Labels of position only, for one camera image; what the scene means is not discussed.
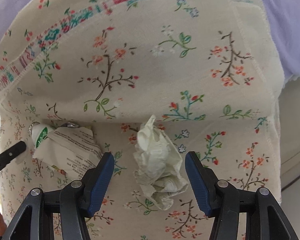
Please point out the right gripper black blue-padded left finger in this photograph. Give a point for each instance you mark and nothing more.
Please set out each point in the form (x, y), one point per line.
(76, 202)

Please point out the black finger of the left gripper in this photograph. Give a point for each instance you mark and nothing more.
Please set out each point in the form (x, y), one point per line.
(11, 153)

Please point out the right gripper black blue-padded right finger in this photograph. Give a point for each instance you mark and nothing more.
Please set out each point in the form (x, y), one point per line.
(220, 200)

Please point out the white tissue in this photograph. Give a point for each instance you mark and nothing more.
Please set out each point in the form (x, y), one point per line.
(159, 165)

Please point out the crushed white AD bottle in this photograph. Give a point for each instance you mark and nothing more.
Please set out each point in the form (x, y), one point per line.
(39, 132)

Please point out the floral beige bedspread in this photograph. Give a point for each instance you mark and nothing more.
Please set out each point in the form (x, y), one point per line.
(205, 72)

